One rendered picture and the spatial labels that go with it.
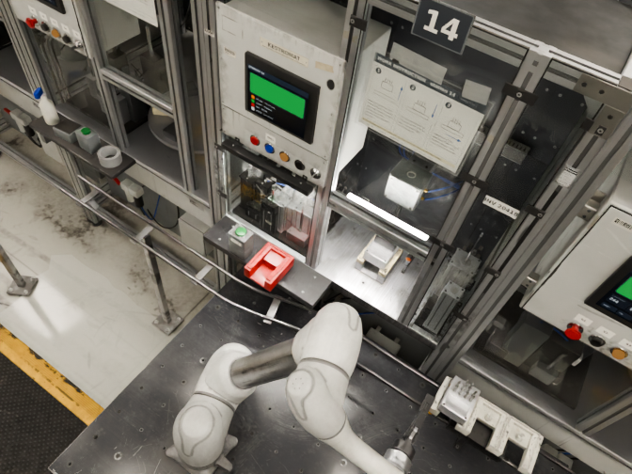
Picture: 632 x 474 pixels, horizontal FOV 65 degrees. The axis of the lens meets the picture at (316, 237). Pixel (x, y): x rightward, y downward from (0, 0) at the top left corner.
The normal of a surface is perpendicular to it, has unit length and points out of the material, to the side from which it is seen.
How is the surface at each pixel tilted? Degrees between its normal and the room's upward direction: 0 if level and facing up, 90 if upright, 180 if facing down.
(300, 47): 90
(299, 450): 0
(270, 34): 90
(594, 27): 0
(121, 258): 0
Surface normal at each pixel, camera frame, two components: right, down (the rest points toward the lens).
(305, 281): 0.11, -0.61
